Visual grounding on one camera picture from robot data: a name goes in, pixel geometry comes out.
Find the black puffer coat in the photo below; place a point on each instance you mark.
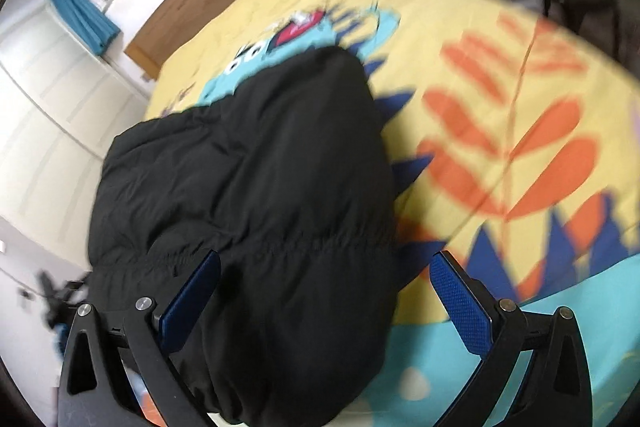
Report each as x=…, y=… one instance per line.
x=250, y=182

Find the teal curtain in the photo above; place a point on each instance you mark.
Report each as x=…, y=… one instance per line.
x=85, y=14

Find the yellow printed bedsheet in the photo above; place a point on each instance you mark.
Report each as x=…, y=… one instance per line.
x=475, y=57

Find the white wardrobe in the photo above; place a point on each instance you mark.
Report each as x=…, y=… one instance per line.
x=50, y=107

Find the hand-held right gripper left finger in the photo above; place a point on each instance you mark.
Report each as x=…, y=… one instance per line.
x=192, y=302

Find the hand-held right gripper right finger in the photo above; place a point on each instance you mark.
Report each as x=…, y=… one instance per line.
x=460, y=302

